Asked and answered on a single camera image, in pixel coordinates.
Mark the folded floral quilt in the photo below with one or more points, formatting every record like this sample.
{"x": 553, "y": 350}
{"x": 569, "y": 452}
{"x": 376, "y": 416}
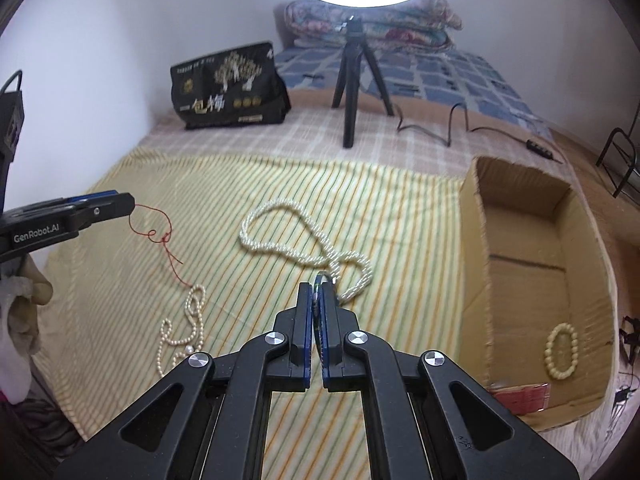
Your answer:
{"x": 415, "y": 30}

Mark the black tripod stand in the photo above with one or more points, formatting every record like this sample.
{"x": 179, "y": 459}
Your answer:
{"x": 350, "y": 110}

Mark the person's left hand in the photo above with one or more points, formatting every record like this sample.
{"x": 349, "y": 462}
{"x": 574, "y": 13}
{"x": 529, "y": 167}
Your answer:
{"x": 35, "y": 285}

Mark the cardboard box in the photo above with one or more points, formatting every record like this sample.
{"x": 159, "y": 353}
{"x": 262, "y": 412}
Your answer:
{"x": 525, "y": 280}

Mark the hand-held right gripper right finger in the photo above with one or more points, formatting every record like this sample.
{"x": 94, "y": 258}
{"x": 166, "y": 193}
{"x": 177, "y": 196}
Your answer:
{"x": 326, "y": 350}

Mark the blue patchwork bed sheet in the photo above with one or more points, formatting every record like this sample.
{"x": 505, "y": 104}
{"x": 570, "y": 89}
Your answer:
{"x": 440, "y": 80}

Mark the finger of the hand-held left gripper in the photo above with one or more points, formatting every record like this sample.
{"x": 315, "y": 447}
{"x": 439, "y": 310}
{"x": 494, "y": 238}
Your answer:
{"x": 107, "y": 212}
{"x": 92, "y": 196}

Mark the beige plaid sheet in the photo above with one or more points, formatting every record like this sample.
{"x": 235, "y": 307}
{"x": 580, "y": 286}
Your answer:
{"x": 300, "y": 130}

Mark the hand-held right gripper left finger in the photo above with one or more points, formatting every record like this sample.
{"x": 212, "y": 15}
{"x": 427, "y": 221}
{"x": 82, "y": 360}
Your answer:
{"x": 308, "y": 355}

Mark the black metal clothes rack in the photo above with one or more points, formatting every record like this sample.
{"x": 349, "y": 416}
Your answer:
{"x": 607, "y": 145}

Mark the black printed bag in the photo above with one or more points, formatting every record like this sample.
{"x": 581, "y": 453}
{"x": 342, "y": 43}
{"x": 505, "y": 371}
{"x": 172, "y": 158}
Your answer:
{"x": 225, "y": 95}

